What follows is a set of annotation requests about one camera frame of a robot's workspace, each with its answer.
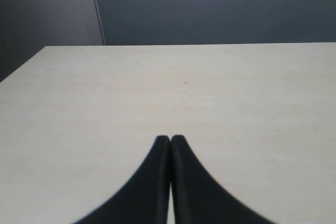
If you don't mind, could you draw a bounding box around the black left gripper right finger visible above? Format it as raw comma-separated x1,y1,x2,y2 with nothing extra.
171,135,272,223

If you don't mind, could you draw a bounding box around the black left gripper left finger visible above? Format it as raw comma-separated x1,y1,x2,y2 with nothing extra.
77,135,171,223

